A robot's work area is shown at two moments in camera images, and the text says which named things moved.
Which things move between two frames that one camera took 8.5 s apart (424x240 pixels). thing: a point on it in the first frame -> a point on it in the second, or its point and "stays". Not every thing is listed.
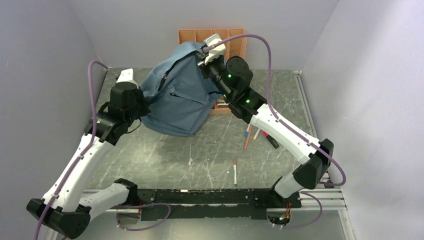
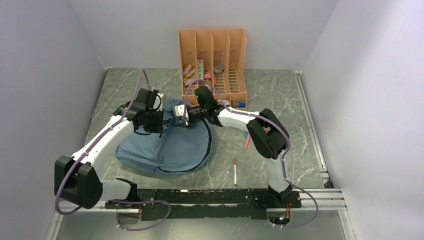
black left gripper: [144, 109] -> [158, 128]
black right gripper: [205, 67] -> [193, 121]
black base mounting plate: [211, 204] stays
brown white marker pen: [234, 167] stays
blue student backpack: [181, 95] -> [177, 151]
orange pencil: [248, 138] stays
